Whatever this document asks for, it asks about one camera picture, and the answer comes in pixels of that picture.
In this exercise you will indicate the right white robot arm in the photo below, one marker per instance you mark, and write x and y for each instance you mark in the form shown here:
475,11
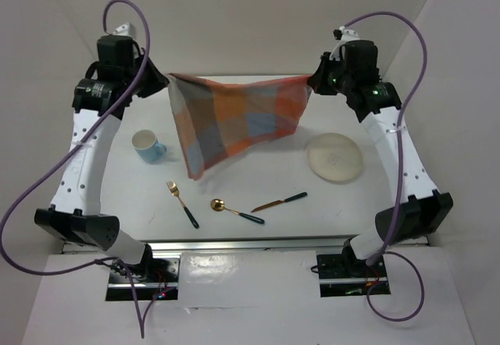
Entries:
419,208

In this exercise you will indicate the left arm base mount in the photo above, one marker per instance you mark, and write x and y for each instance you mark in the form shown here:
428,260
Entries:
161,282

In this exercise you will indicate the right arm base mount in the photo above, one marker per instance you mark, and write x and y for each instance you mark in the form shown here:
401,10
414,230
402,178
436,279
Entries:
337,280

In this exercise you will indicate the cream ceramic plate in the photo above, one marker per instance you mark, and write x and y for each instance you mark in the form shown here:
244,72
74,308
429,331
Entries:
334,157

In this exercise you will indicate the gold knife green handle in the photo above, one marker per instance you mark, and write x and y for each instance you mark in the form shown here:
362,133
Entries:
279,202

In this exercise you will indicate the gold fork green handle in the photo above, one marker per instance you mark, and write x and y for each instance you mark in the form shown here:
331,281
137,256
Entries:
174,190

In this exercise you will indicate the gold spoon green handle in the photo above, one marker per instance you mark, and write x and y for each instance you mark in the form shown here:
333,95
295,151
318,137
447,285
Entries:
219,205

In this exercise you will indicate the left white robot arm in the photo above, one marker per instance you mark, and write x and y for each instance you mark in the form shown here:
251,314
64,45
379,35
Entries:
99,102

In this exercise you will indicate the light blue mug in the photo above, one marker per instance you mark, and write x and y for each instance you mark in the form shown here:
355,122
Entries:
147,146

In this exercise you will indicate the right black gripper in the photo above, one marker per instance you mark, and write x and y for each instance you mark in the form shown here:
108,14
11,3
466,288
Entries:
317,80

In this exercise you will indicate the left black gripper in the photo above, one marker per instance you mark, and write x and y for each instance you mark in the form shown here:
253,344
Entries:
158,82

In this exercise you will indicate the checkered orange blue cloth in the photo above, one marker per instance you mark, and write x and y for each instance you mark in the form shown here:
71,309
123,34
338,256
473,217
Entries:
216,121

